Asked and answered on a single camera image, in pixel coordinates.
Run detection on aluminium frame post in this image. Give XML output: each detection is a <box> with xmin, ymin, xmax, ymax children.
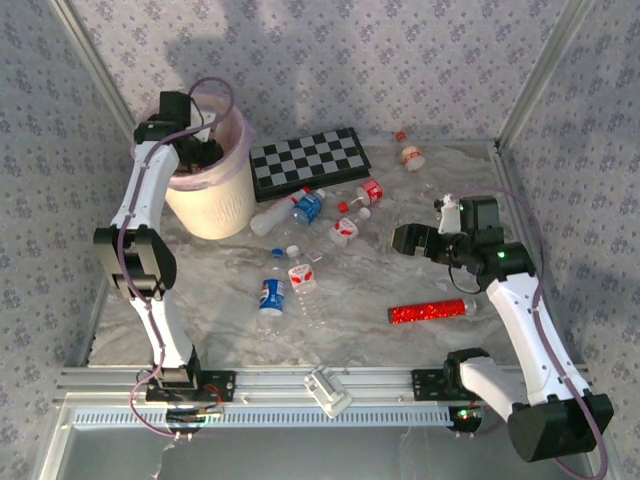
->
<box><xmin>48</xmin><ymin>0</ymin><xmax>146</xmax><ymax>132</ymax></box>
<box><xmin>492</xmin><ymin>0</ymin><xmax>599</xmax><ymax>151</ymax></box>

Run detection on blue label clear bottle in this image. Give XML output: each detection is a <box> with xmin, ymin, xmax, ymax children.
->
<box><xmin>291</xmin><ymin>188</ymin><xmax>327</xmax><ymax>226</ymax></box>

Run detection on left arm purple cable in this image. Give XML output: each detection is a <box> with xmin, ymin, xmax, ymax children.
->
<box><xmin>117</xmin><ymin>77</ymin><xmax>236</xmax><ymax>441</ymax></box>

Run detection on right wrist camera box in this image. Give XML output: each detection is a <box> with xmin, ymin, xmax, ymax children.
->
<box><xmin>433</xmin><ymin>193</ymin><xmax>462</xmax><ymax>235</ymax></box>

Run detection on white camera mount clamp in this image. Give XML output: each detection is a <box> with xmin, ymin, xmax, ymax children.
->
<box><xmin>303</xmin><ymin>364</ymin><xmax>354</xmax><ymax>420</ymax></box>

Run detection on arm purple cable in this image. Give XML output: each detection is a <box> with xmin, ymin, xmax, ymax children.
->
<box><xmin>117</xmin><ymin>77</ymin><xmax>236</xmax><ymax>441</ymax></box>
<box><xmin>449</xmin><ymin>185</ymin><xmax>611</xmax><ymax>480</ymax></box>

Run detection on red-capped pale-label clear bottle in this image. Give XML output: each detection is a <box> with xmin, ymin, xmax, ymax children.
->
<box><xmin>394</xmin><ymin>130</ymin><xmax>437</xmax><ymax>196</ymax></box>

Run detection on red glitter tube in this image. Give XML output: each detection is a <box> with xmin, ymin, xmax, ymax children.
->
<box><xmin>387</xmin><ymin>298</ymin><xmax>479</xmax><ymax>325</ymax></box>

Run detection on aluminium side rail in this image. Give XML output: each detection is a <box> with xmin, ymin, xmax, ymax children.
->
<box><xmin>492</xmin><ymin>142</ymin><xmax>586</xmax><ymax>366</ymax></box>
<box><xmin>64</xmin><ymin>269</ymin><xmax>114</xmax><ymax>369</ymax></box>

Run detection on blue-capped Pepsi bottle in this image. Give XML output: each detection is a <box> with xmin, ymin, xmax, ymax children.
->
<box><xmin>257</xmin><ymin>248</ymin><xmax>289</xmax><ymax>334</ymax></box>

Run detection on grey metal tray panel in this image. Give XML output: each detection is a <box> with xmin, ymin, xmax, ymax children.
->
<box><xmin>37</xmin><ymin>402</ymin><xmax>624</xmax><ymax>480</ymax></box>

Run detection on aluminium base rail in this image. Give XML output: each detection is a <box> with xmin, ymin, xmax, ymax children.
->
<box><xmin>54</xmin><ymin>366</ymin><xmax>599</xmax><ymax>405</ymax></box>

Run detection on white slotted cable duct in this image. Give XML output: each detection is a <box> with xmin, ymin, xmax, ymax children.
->
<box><xmin>72</xmin><ymin>404</ymin><xmax>456</xmax><ymax>430</ymax></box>

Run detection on black grey chessboard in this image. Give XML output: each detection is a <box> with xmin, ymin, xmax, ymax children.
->
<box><xmin>248</xmin><ymin>127</ymin><xmax>374</xmax><ymax>204</ymax></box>

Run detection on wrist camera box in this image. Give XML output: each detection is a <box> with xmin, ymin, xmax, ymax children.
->
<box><xmin>433</xmin><ymin>193</ymin><xmax>462</xmax><ymax>235</ymax></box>
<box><xmin>192</xmin><ymin>112</ymin><xmax>226</xmax><ymax>144</ymax></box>

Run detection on red-capped red-label clear bottle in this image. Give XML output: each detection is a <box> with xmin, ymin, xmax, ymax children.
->
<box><xmin>337</xmin><ymin>178</ymin><xmax>385</xmax><ymax>214</ymax></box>

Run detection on white opaque bottle red cap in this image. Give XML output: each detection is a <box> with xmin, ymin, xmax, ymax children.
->
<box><xmin>248</xmin><ymin>186</ymin><xmax>312</xmax><ymax>237</ymax></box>

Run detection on black controller board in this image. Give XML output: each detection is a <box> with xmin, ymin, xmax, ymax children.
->
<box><xmin>447</xmin><ymin>405</ymin><xmax>487</xmax><ymax>436</ymax></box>
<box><xmin>164</xmin><ymin>402</ymin><xmax>226</xmax><ymax>435</ymax></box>

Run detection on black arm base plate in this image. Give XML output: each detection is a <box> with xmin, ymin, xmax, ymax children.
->
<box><xmin>410</xmin><ymin>368</ymin><xmax>481</xmax><ymax>403</ymax></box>
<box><xmin>145</xmin><ymin>368</ymin><xmax>237</xmax><ymax>403</ymax></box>

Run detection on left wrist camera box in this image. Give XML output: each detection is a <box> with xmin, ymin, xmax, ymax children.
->
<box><xmin>192</xmin><ymin>112</ymin><xmax>226</xmax><ymax>144</ymax></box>

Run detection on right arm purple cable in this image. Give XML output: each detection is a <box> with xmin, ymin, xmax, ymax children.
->
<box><xmin>449</xmin><ymin>185</ymin><xmax>611</xmax><ymax>480</ymax></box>

